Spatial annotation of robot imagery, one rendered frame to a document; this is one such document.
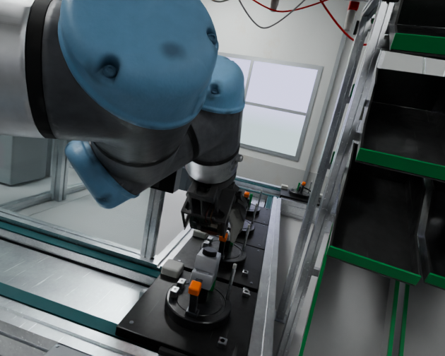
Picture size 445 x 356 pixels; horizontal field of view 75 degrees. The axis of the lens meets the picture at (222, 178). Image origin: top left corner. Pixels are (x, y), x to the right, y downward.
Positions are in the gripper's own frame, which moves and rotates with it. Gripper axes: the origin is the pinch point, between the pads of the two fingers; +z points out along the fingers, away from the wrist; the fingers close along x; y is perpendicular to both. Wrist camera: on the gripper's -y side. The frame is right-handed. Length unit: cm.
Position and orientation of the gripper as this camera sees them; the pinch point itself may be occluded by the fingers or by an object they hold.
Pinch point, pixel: (216, 221)
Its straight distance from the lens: 59.4
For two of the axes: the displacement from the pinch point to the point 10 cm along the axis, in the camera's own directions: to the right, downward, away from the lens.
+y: -2.8, 7.6, -5.9
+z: -0.1, 6.1, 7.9
